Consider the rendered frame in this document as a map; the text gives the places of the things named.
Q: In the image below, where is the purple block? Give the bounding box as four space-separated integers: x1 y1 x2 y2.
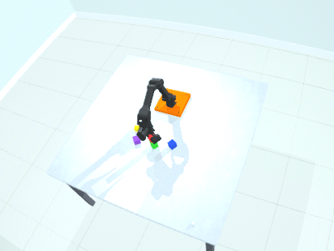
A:
132 136 141 145

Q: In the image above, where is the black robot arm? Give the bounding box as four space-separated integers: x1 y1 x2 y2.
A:
136 78 177 141

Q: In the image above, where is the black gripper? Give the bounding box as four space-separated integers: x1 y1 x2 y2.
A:
148 125 161 144

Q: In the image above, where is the blue block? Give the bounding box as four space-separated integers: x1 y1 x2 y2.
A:
168 139 177 150

